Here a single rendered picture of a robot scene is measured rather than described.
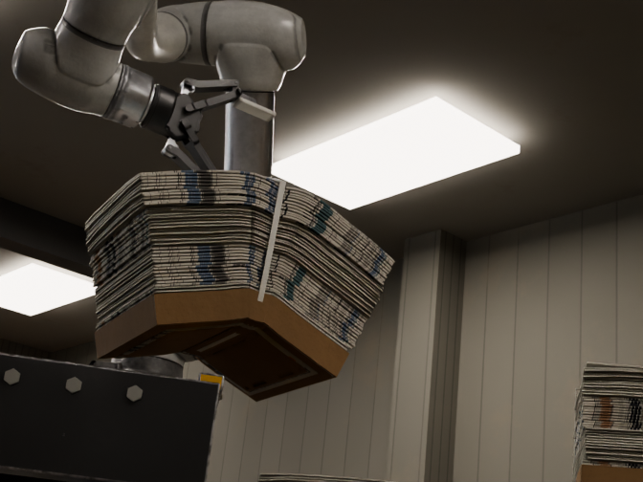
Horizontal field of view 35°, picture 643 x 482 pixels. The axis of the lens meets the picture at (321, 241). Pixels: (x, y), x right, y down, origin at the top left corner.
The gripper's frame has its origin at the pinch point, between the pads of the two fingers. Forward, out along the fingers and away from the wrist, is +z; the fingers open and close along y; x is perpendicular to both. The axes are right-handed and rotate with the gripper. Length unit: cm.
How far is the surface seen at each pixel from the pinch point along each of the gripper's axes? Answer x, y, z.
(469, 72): -182, -168, 151
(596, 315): -250, -114, 294
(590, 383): 7, 22, 69
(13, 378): 35, 54, -33
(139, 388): 39, 52, -21
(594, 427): 8, 30, 70
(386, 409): -397, -70, 262
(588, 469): 8, 37, 70
